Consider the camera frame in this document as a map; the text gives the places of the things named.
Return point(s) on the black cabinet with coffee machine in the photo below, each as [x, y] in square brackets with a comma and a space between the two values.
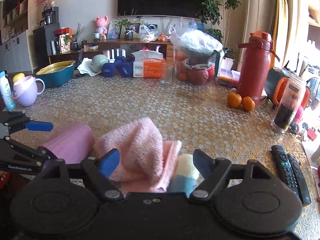
[44, 35]

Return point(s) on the green potted tree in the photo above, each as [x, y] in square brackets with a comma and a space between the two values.
[217, 13]

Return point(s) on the blue dumbbell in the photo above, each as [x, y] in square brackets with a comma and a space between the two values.
[109, 69]
[124, 67]

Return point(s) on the pink teddy bear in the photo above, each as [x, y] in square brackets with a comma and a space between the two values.
[101, 23]

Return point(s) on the orange tangerine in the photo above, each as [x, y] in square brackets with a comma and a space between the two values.
[234, 100]
[248, 104]

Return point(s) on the yellow blue soft toy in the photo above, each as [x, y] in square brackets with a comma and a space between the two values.
[185, 176]

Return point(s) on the white cloth under bowl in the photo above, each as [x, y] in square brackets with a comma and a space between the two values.
[85, 68]

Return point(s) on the blue dumbbell left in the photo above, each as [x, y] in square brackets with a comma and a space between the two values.
[109, 69]

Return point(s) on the wooden tv cabinet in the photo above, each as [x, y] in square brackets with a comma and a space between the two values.
[91, 49]

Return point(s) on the yellow curtain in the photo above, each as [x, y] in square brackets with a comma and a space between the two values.
[280, 28]

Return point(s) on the yellow and teal colander basket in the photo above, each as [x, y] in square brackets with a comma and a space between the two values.
[56, 74]

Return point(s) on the purple plastic mug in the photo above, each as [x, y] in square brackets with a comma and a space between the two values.
[73, 143]

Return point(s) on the orange green storage box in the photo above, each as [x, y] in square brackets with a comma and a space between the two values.
[275, 84]

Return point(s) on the red insulated water bottle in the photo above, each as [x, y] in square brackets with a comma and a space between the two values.
[256, 64]

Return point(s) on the white air conditioner column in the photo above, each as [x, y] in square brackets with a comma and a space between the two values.
[258, 17]

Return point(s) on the orange tissue box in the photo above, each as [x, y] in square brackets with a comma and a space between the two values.
[147, 64]

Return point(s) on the pink and lilac large cup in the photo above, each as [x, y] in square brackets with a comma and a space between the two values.
[26, 90]

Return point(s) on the clear plastic bag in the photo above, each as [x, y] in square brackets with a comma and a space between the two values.
[194, 40]

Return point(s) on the yellow round container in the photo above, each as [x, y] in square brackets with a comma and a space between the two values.
[18, 77]

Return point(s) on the orange tangerine right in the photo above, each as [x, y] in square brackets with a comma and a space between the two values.
[248, 104]

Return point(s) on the pink fluffy towel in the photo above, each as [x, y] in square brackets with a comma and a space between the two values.
[147, 162]

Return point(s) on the clear drinking glass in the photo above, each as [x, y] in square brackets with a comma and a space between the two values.
[166, 75]

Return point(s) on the glass jar with dark contents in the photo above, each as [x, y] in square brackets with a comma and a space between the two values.
[296, 94]

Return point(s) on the white blue drink bottle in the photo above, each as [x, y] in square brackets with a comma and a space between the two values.
[6, 92]

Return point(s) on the clear pitcher with fruit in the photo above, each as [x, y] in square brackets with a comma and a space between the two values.
[195, 67]

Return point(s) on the blue dumbbell right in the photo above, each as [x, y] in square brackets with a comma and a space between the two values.
[124, 67]

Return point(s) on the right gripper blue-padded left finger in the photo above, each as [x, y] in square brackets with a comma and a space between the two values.
[97, 173]

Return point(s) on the black remote control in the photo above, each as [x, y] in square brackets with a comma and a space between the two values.
[284, 169]
[300, 179]

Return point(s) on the green round lidded bowl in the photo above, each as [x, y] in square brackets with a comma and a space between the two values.
[98, 61]

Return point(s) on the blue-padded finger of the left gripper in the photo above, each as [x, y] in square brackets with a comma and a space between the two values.
[13, 152]
[40, 126]

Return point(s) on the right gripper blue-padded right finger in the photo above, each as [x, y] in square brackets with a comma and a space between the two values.
[215, 173]

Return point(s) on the framed photo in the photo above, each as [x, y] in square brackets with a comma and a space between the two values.
[135, 27]

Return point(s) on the orange tangerine left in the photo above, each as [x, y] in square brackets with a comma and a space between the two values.
[234, 100]

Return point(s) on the white wifi router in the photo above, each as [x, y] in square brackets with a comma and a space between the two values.
[112, 54]

